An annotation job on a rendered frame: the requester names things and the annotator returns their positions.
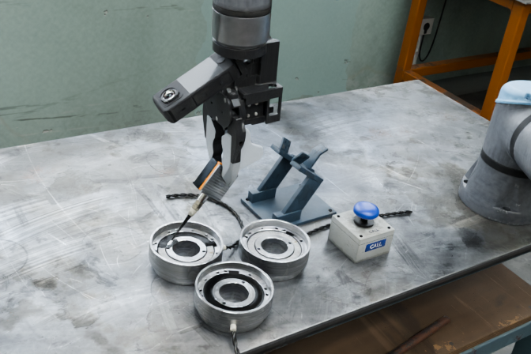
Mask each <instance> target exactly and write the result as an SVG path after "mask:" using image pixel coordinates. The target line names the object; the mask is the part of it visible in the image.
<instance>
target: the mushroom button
mask: <svg viewBox="0 0 531 354"><path fill-rule="evenodd" d="M353 212H354V213H355V214H356V215H357V216H358V217H360V220H361V221H362V222H368V220H374V219H375V218H377V217H378V215H379V209H378V207H377V206H376V205H375V204H373V203H371V202H368V201H359V202H357V203H356V204H355V205H354V207H353Z"/></svg>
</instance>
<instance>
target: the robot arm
mask: <svg viewBox="0 0 531 354"><path fill-rule="evenodd" d="M271 9H272V0H213V11H212V34H211V35H212V37H213V51H214V52H215V53H214V54H212V55H210V56H209V57H208V58H207V59H205V60H204V61H202V62H200V63H199V64H198V65H196V66H195V67H194V68H192V69H191V70H189V71H188V72H186V73H185V74H184V75H182V76H181V77H179V78H178V79H176V80H175V81H173V82H172V83H171V84H169V85H168V86H166V87H165V88H163V89H161V90H160V91H159V92H158V93H156V94H155V95H153V102H154V104H155V105H156V107H157V109H158V110H159V112H160V113H161V114H162V115H163V116H164V117H165V118H166V120H168V121H169V122H170V123H176V122H178V121H179V120H180V119H181V118H183V117H184V116H186V115H188V114H189V113H190V112H192V111H193V110H194V109H195V108H197V107H199V106H200V105H202V104H203V108H202V117H203V125H204V132H205V138H206V145H207V149H208V153H209V159H211V158H212V157H213V158H214V159H216V160H219V161H220V162H221V163H222V167H223V168H222V172H221V176H222V177H223V179H224V181H225V182H226V183H227V185H228V186H231V185H232V184H233V183H234V182H235V179H236V177H237V175H238V173H239V170H241V169H243V168H244V167H246V166H248V165H250V164H252V163H254V162H256V161H257V160H260V159H261V158H262V155H263V148H262V146H260V145H256V144H253V143H251V141H250V131H249V130H248V129H247V128H246V127H245V125H249V124H251V125H255V124H259V123H263V122H264V123H265V124H268V123H271V122H277V121H280V118H281V102H282V93H283V87H282V86H281V85H279V84H278V83H277V66H278V56H279V47H280V41H279V40H276V39H272V38H271V36H270V35H269V33H270V21H271V11H272V10H271ZM269 86H271V87H274V88H269ZM277 97H279V100H278V109H277V113H276V114H273V115H269V113H273V106H272V105H271V104H270V103H269V102H270V100H271V99H273V98H277ZM495 102H496V104H495V108H494V111H493V113H492V117H491V121H490V123H489V127H488V131H487V133H486V136H485V139H484V143H483V147H482V149H481V152H480V155H479V157H478V158H477V159H476V161H475V162H474V163H473V165H472V166H471V168H470V169H469V170H468V171H467V172H466V174H465V175H464V177H463V178H462V180H461V184H460V186H459V190H458V194H459V197H460V199H461V200H462V202H463V203H464V204H465V205H466V206H467V207H468V208H469V209H471V210H472V211H473V212H475V213H477V214H479V215H480V216H482V217H485V218H487V219H489V220H493V221H495V222H498V223H501V224H509V225H529V224H531V81H510V82H508V83H506V84H505V85H504V86H503V87H502V88H501V90H500V92H499V96H498V99H496V100H495ZM222 153H223V158H222V157H221V155H222Z"/></svg>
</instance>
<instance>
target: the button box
mask: <svg viewBox="0 0 531 354"><path fill-rule="evenodd" d="M394 231H395V229H394V228H393V227H391V226H390V225H389V224H388V223H386V222H385V221H384V220H383V219H382V218H381V217H380V216H378V217H377V218H375V219H374V220H368V222H362V221H361V220H360V217H358V216H357V215H356V214H355V213H354V212H353V210H349V211H346V212H343V213H338V214H335V215H332V220H331V224H330V231H329V235H328V239H329V240H330V241H331V242H332V243H333V244H334V245H335V246H336V247H338V248H339V249H340V250H341V251H342V252H343V253H344V254H345V255H346V256H347V257H348V258H349V259H351V260H352V261H353V262H354V263H355V264H356V263H358V262H362V261H365V260H368V259H370V258H374V257H377V256H379V255H382V254H386V253H389V252H390V246H391V243H392V240H393V237H394Z"/></svg>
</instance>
